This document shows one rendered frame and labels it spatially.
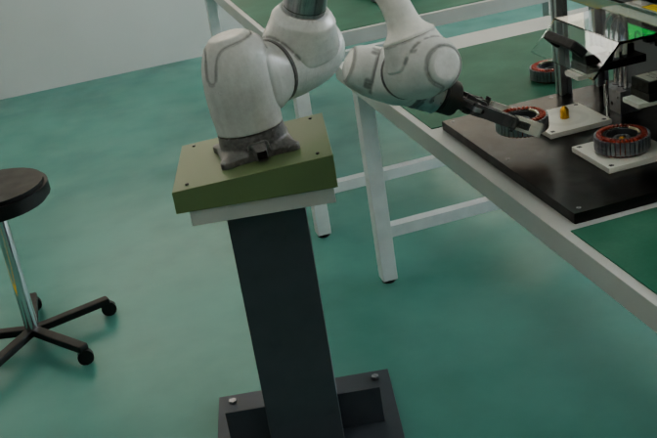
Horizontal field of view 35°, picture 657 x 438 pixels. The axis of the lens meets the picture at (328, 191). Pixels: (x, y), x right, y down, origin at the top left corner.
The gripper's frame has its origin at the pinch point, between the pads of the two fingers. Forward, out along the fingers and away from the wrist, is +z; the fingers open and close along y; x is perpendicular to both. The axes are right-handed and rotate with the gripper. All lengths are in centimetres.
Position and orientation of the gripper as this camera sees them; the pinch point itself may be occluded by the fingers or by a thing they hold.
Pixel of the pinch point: (520, 120)
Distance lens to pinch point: 222.5
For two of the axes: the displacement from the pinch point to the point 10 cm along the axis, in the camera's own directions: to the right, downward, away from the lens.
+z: 8.9, 2.5, 3.7
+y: 2.8, 3.3, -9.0
